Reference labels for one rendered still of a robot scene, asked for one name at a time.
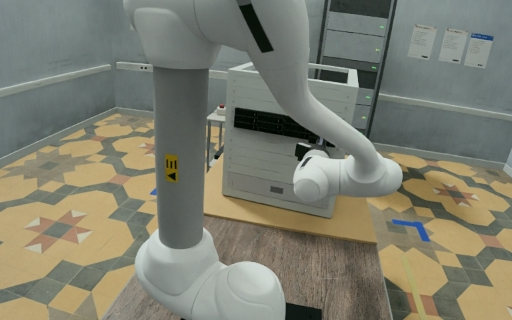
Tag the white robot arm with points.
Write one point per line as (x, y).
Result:
(182, 39)

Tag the white server rack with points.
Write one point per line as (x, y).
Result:
(260, 166)

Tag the tan wooden board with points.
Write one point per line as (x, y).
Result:
(351, 219)

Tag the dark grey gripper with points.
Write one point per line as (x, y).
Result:
(320, 145)

